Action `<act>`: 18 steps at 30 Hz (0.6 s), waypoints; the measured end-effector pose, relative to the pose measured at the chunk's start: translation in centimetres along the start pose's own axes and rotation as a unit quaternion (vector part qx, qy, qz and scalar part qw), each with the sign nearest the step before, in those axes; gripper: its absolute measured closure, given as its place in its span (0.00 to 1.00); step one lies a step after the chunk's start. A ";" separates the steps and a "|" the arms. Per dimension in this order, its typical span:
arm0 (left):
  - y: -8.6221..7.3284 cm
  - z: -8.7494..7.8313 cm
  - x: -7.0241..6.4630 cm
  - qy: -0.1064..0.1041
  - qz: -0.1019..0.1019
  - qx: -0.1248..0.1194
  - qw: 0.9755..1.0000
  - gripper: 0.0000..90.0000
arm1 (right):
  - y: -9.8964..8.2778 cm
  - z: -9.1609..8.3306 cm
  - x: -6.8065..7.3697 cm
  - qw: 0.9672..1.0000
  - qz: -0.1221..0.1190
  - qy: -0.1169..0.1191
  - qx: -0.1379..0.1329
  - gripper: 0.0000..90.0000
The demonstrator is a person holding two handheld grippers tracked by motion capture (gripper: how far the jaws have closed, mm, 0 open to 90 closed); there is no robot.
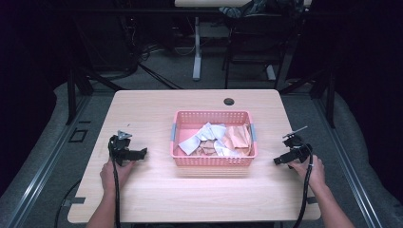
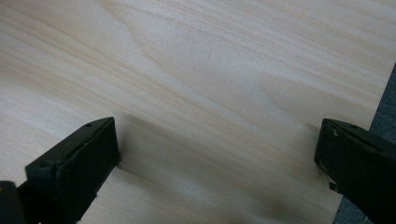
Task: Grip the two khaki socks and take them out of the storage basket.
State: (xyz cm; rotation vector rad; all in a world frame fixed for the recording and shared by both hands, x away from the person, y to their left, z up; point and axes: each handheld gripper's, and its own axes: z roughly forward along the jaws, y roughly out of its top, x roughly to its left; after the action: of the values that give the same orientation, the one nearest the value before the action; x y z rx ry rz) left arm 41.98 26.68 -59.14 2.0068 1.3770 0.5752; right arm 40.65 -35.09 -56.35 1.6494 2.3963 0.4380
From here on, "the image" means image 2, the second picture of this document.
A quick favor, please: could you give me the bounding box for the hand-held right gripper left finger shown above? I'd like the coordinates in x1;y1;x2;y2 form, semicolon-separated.
17;117;121;224

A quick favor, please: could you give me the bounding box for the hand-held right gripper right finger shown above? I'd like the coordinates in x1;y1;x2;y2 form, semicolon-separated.
314;118;396;224

